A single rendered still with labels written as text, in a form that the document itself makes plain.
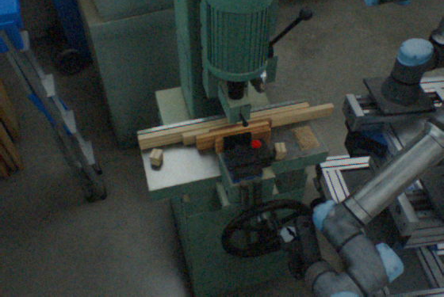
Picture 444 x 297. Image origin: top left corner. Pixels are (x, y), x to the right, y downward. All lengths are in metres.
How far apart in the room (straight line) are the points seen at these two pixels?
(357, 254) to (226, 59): 0.59
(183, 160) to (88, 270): 1.04
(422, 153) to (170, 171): 0.74
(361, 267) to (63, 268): 1.64
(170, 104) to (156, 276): 0.88
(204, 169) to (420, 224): 0.73
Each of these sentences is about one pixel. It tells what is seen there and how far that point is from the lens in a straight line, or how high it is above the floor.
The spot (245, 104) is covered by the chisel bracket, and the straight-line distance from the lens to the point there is 1.34.
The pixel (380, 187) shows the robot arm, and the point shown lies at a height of 1.19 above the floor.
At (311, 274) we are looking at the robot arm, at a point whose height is 1.03.
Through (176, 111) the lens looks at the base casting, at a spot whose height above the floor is 0.80.
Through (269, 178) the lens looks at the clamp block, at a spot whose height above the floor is 0.96.
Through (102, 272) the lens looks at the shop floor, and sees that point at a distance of 2.26.
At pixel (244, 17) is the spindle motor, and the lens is 1.10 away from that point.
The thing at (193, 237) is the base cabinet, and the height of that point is 0.56.
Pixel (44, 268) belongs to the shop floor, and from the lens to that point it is 2.36.
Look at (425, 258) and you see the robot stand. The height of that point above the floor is 0.23.
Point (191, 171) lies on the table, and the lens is 1.37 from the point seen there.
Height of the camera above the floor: 1.97
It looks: 46 degrees down
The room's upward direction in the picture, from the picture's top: straight up
